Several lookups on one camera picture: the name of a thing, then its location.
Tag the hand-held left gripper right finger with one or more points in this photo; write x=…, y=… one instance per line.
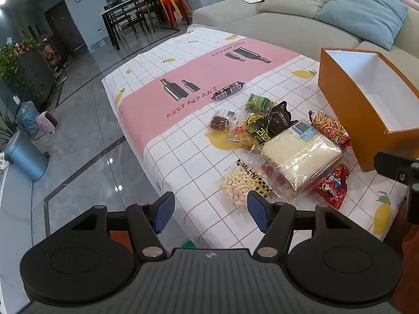
x=258, y=211

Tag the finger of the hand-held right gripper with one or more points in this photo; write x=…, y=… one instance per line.
x=391, y=166

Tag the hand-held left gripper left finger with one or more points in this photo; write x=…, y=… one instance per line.
x=162, y=211

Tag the clear pastel puff packet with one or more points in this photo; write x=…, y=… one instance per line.
x=237, y=183

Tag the red cartoon snack packet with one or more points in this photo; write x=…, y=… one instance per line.
x=332, y=184

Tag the potato stick packet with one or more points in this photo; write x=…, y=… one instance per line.
x=329, y=127

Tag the orange cardboard box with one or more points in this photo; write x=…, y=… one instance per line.
x=347, y=104

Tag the yellow waffle packet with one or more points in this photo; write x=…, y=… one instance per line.
x=240, y=136

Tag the black yellow snack packet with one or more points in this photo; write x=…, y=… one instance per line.
x=258, y=129

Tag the dark brown shiny packet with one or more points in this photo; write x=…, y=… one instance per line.
x=280, y=117

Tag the chocolate cake packet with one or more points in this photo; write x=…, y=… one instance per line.
x=220, y=121

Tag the green snack packet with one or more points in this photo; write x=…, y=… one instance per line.
x=258, y=103

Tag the dark red sausage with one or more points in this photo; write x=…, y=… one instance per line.
x=229, y=90

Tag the small green object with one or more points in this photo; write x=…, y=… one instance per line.
x=188, y=244

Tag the pink white checked tablecloth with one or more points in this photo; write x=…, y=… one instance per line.
x=196, y=157

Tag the pink space heater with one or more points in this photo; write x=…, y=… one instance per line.
x=47, y=122

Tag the blue grey trash can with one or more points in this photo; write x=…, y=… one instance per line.
x=24, y=157

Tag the light blue pillow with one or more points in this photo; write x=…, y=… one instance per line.
x=360, y=13

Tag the green houseplant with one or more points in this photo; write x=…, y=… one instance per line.
x=6, y=130

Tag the grey fabric sofa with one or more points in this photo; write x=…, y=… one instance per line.
x=262, y=26

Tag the dark grey cabinet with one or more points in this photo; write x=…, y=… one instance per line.
x=36, y=75

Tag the cluttered shoe rack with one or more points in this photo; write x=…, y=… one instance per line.
x=54, y=55

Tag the dark dining chair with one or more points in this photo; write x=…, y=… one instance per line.
x=147, y=13
x=122, y=23

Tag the red plastic stool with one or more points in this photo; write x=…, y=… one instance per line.
x=175, y=9

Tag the dark dining table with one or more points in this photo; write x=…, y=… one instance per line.
x=121, y=6

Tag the dark entrance door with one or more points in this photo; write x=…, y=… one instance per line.
x=64, y=26

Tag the leafy green vine plant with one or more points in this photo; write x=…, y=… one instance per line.
x=13, y=62

